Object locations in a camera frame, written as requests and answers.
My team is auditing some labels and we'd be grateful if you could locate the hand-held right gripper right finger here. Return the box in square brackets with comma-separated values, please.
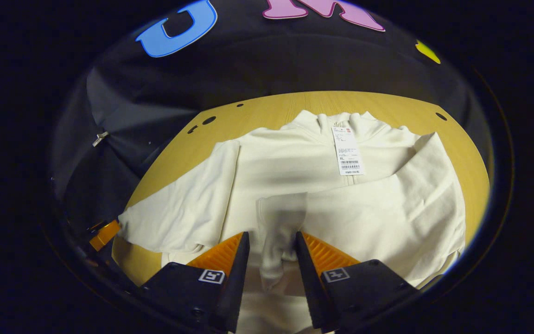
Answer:
[294, 231, 420, 334]

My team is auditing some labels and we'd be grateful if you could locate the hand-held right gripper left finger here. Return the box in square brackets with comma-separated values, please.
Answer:
[137, 231, 251, 334]

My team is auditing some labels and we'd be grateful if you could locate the cream white sweatshirt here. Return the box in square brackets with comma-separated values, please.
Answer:
[118, 110, 467, 334]

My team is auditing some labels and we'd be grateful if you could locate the white paper garment tag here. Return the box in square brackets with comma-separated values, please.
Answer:
[331, 126, 365, 176]

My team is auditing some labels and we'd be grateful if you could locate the black backdrop cloth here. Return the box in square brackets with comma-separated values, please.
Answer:
[49, 0, 495, 242]

